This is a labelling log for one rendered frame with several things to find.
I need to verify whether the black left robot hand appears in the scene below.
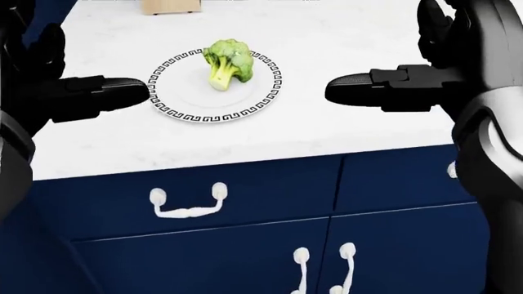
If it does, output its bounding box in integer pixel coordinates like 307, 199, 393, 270
0, 22, 150, 124

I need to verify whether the white curved door handle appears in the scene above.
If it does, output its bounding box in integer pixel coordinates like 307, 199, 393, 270
292, 247, 311, 294
329, 242, 357, 294

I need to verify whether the light wooden block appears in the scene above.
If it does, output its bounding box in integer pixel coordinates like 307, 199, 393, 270
141, 0, 203, 16

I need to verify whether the white plate with black pattern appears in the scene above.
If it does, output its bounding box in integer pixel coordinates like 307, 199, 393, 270
146, 47, 283, 123

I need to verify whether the navy blue drawer front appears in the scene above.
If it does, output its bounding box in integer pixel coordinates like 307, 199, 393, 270
333, 143, 477, 213
30, 154, 343, 243

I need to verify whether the navy blue cabinet door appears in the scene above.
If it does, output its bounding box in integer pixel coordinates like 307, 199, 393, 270
317, 201, 494, 294
69, 217, 331, 294

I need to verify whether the green broccoli floret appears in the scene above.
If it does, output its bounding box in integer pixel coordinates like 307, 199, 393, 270
202, 38, 255, 92

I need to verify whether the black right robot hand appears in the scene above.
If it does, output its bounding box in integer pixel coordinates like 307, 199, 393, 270
324, 0, 516, 114

